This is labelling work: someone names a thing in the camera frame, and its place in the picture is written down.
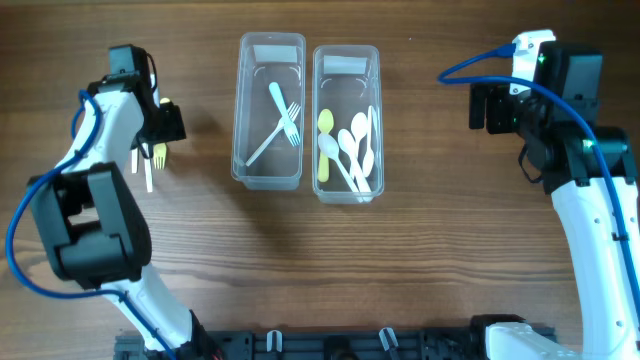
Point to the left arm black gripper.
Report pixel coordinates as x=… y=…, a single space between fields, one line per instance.
x=173 y=128

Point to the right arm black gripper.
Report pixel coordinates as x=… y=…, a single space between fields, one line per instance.
x=496 y=97

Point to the yellow plastic fork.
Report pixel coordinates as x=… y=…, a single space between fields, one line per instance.
x=159 y=155

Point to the clear plastic container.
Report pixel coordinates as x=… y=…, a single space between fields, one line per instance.
x=347 y=80
x=266 y=57

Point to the white spoon bowl up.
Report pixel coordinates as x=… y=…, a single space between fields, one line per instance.
x=359 y=129

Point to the pale blue plastic fork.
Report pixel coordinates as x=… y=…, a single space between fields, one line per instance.
x=285 y=115

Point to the thin white plastic fork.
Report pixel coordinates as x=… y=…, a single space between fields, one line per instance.
x=294 y=110

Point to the thick-handled white spoon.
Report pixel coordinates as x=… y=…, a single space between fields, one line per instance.
x=370 y=150

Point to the white spoon bowl down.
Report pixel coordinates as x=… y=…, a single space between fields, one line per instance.
x=347 y=144

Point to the yellow plastic spoon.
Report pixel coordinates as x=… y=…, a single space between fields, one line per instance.
x=325 y=125

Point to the thin-handled white spoon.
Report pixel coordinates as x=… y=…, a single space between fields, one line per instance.
x=330 y=147

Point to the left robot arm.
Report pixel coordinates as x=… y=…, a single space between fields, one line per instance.
x=91 y=227

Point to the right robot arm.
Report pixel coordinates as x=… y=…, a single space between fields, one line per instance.
x=551 y=101

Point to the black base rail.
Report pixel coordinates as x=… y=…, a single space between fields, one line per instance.
x=429 y=343

